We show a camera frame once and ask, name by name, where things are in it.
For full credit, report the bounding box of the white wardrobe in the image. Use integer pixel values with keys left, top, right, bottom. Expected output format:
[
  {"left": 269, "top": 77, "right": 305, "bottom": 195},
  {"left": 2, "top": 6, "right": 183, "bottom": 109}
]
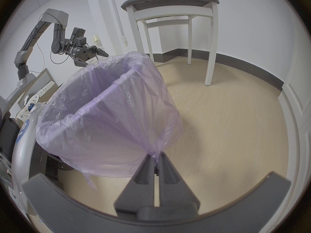
[{"left": 279, "top": 28, "right": 311, "bottom": 186}]

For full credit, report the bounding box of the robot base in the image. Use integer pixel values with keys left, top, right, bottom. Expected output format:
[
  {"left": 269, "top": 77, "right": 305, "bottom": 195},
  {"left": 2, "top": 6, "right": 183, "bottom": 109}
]
[{"left": 11, "top": 101, "right": 73, "bottom": 211}]

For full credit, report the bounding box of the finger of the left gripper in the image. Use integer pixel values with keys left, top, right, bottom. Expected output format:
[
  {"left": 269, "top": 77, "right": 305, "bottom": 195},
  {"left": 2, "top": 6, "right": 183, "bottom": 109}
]
[
  {"left": 73, "top": 59, "right": 91, "bottom": 68},
  {"left": 94, "top": 47, "right": 109, "bottom": 57}
]

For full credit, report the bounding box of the purple plastic bag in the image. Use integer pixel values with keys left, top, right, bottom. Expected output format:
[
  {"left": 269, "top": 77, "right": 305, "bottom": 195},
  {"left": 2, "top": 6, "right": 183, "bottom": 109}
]
[{"left": 35, "top": 51, "right": 184, "bottom": 190}]

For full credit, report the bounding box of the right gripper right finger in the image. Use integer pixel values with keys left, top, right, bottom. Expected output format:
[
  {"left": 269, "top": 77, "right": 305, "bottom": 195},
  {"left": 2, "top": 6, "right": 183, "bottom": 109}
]
[{"left": 158, "top": 152, "right": 201, "bottom": 214}]

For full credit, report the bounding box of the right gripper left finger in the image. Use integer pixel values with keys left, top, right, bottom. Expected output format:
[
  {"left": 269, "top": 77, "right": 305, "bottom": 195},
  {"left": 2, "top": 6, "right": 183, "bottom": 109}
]
[{"left": 114, "top": 154, "right": 156, "bottom": 214}]

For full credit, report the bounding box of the grey and white chair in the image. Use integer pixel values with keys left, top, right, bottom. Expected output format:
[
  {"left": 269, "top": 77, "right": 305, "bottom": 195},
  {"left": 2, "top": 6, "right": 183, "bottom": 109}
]
[{"left": 121, "top": 0, "right": 219, "bottom": 86}]

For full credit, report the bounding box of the white power strip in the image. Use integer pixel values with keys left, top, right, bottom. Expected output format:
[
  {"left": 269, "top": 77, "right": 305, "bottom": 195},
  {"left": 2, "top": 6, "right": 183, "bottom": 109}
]
[{"left": 40, "top": 80, "right": 55, "bottom": 94}]

